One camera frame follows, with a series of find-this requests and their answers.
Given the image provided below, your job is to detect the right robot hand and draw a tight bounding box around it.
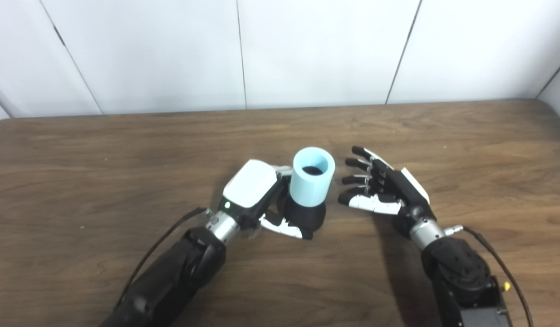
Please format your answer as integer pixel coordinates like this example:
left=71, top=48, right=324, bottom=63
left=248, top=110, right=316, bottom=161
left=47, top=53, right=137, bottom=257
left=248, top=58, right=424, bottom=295
left=338, top=145, right=437, bottom=237

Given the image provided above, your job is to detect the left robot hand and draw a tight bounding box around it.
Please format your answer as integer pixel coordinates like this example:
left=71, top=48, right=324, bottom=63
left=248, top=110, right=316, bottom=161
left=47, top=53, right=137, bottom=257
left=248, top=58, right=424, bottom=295
left=216, top=159, right=314, bottom=240

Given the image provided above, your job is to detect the light-blue hose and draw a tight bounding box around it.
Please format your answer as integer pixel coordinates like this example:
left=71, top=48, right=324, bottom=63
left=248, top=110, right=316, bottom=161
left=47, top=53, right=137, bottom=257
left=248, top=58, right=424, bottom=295
left=289, top=146, right=336, bottom=208

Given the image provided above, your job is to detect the black nozzle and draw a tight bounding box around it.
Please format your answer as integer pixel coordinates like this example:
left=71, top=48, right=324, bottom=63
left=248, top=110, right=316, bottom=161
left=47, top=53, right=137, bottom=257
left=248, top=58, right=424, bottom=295
left=277, top=165, right=327, bottom=233

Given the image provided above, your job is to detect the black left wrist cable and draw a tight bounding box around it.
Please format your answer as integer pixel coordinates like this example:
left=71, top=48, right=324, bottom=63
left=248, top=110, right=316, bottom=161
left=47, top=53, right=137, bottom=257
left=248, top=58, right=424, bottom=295
left=114, top=207, right=212, bottom=309

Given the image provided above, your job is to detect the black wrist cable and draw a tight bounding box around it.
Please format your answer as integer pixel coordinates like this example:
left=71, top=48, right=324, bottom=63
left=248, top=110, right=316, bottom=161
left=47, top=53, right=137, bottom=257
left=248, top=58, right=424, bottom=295
left=114, top=207, right=212, bottom=309
left=443, top=224, right=535, bottom=327

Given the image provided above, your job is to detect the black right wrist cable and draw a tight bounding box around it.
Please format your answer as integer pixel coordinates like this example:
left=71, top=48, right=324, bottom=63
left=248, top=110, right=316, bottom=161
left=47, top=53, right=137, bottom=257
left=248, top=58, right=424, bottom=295
left=443, top=224, right=535, bottom=327

